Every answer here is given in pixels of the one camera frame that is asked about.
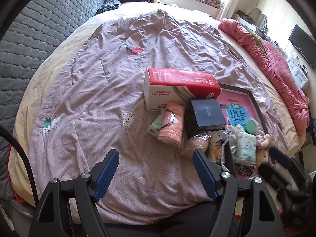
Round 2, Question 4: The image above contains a grey quilted headboard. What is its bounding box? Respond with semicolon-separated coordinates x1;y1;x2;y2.
1;0;104;203

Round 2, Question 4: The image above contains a red white tissue pack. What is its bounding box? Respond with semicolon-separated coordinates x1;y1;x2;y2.
143;67;222;111

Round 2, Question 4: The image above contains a peach item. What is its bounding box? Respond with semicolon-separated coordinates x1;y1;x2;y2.
176;133;212;160

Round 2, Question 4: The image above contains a leopard print scrunchie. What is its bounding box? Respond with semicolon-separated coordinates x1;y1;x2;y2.
235;163;256;178

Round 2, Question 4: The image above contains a black television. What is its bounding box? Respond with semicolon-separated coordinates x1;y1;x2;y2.
288;25;316;69

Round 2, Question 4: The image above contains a lilac dotted bed sheet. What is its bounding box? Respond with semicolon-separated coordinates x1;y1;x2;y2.
29;9;288;225

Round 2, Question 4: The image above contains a green white tissue packet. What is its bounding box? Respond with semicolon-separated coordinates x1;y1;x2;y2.
148;109;165;139

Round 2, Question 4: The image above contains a dark shallow tray box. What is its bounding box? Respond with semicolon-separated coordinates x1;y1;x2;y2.
217;83;270;178

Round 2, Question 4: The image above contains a white drawer cabinet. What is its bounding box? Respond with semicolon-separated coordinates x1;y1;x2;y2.
287;51;309;90

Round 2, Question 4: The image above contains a cream plush bear toy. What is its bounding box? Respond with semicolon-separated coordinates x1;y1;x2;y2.
256;131;274;166

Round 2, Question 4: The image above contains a black cable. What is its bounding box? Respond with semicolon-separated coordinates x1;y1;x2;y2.
0;124;40;208

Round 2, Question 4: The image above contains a pink and blue book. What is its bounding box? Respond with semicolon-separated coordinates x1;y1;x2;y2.
217;90;265;178

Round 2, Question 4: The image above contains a pink quilted blanket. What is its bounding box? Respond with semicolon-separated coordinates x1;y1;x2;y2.
218;18;309;136

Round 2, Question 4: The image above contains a pink towel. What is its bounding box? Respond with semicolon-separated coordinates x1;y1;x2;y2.
158;101;185;147

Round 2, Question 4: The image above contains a dark navy box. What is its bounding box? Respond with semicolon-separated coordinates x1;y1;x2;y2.
184;98;226;138

